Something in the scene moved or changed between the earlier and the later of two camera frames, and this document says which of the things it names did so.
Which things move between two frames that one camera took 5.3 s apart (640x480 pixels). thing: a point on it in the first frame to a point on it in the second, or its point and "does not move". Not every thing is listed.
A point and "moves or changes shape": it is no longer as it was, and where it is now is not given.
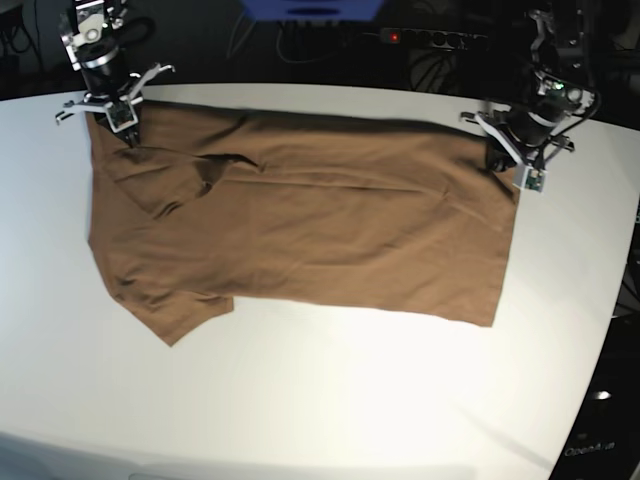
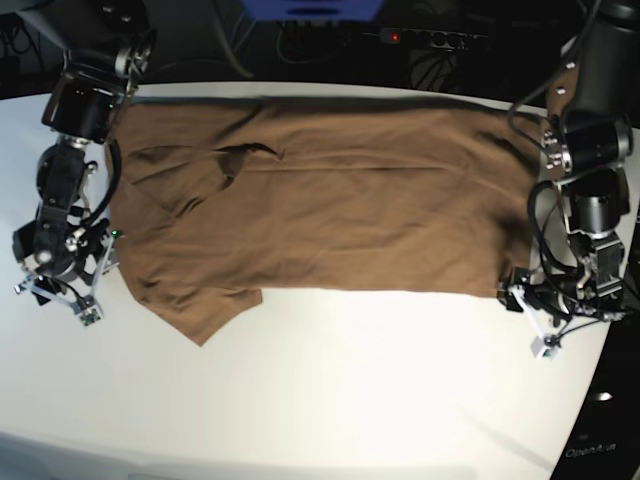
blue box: x=313 y=10 does not move
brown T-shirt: x=382 y=214 moves or changes shape
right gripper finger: x=496 y=158 to x=508 y=299
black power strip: x=427 y=37 does not move
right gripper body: x=527 y=129 to x=593 y=288
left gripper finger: x=132 y=136 to x=111 y=262
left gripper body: x=106 y=89 to x=65 y=260
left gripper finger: x=102 y=119 to x=44 y=295
